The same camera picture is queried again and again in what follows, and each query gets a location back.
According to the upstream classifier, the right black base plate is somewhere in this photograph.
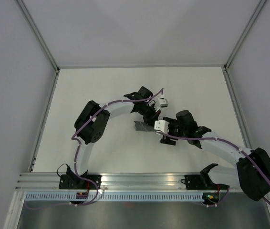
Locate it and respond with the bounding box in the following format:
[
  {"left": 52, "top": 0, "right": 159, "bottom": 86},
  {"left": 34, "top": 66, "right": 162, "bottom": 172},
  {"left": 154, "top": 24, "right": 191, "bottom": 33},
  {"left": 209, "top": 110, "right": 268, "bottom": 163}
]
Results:
[{"left": 180, "top": 174, "right": 228, "bottom": 190}]

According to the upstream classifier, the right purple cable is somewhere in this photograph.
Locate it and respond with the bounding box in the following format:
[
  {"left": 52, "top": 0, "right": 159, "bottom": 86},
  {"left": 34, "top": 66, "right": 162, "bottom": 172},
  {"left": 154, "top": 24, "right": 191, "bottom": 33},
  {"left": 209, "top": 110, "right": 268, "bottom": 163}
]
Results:
[{"left": 158, "top": 131, "right": 270, "bottom": 214}]

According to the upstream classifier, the aluminium frame post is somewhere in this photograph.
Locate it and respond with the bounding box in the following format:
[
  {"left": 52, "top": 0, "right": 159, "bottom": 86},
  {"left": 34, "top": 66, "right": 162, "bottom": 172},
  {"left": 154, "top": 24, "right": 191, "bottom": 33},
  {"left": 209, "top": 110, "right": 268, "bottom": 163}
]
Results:
[
  {"left": 15, "top": 0, "right": 60, "bottom": 73},
  {"left": 222, "top": 0, "right": 268, "bottom": 72}
]

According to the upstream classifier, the aluminium front rail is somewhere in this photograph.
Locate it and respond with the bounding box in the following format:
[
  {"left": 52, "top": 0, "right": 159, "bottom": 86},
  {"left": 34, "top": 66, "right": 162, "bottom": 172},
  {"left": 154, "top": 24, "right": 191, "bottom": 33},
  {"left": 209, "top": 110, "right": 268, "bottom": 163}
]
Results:
[{"left": 15, "top": 172, "right": 270, "bottom": 192}]

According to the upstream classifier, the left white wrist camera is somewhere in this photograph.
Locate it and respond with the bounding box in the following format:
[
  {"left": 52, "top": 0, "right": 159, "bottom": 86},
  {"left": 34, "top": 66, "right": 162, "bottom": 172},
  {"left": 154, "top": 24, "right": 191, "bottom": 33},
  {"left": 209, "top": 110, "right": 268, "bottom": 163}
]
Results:
[{"left": 155, "top": 94, "right": 169, "bottom": 111}]

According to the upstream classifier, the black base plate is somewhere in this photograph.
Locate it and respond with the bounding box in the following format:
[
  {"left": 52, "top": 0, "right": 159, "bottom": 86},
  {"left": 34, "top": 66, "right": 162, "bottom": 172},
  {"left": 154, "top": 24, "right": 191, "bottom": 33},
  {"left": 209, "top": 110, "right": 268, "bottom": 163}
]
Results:
[
  {"left": 59, "top": 174, "right": 102, "bottom": 190},
  {"left": 180, "top": 174, "right": 228, "bottom": 190}
]

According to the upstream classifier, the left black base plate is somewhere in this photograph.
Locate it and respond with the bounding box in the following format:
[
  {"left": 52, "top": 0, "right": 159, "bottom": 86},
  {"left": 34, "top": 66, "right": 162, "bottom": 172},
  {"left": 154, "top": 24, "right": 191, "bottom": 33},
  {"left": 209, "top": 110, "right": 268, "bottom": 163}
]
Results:
[{"left": 59, "top": 174, "right": 102, "bottom": 190}]

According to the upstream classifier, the white slotted cable duct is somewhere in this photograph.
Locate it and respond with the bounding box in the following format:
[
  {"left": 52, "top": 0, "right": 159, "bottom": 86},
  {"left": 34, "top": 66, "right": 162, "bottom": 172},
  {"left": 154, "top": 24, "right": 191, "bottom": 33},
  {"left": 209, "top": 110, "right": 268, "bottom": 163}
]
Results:
[{"left": 25, "top": 191, "right": 203, "bottom": 202}]

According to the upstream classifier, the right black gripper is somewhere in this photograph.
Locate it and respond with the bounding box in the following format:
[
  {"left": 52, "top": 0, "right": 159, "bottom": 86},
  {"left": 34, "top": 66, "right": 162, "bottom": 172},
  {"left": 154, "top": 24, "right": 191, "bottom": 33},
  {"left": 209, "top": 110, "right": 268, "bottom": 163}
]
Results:
[{"left": 160, "top": 116, "right": 187, "bottom": 146}]

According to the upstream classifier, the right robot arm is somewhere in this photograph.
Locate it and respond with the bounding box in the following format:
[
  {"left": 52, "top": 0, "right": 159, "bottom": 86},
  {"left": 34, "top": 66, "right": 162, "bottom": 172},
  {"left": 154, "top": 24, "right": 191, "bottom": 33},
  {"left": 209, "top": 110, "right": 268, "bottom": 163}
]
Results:
[{"left": 154, "top": 110, "right": 270, "bottom": 201}]

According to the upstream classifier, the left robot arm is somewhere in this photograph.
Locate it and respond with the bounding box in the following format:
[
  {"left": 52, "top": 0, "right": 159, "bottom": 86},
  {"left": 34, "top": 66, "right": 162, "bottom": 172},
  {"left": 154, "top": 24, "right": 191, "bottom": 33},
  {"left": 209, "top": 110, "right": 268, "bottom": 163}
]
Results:
[{"left": 70, "top": 86, "right": 164, "bottom": 189}]

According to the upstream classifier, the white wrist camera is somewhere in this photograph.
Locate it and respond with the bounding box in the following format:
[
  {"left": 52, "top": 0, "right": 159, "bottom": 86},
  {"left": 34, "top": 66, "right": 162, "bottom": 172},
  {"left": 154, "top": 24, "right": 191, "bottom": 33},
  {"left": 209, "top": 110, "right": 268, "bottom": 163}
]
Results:
[
  {"left": 154, "top": 120, "right": 169, "bottom": 135},
  {"left": 155, "top": 94, "right": 169, "bottom": 111}
]

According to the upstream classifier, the right aluminium frame post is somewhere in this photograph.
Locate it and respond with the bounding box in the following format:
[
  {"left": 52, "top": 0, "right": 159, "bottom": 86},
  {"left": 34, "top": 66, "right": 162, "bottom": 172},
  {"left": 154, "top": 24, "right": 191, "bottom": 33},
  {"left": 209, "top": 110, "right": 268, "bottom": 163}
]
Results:
[{"left": 222, "top": 0, "right": 268, "bottom": 72}]

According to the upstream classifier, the left aluminium frame post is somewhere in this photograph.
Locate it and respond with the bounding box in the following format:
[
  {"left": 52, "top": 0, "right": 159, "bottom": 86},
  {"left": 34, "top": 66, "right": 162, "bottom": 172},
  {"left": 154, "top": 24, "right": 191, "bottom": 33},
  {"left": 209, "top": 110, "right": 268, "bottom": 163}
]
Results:
[{"left": 15, "top": 0, "right": 60, "bottom": 73}]

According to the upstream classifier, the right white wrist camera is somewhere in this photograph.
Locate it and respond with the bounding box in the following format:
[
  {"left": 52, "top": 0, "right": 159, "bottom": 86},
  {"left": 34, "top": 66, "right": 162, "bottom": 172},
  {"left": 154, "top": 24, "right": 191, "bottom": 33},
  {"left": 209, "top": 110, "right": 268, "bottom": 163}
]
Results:
[{"left": 154, "top": 120, "right": 169, "bottom": 135}]

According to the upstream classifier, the grey cloth napkin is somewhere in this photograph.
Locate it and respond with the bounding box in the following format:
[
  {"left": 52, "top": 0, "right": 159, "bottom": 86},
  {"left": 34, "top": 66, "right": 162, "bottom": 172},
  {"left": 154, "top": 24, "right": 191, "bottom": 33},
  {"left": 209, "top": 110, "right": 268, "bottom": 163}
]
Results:
[{"left": 134, "top": 121, "right": 155, "bottom": 132}]

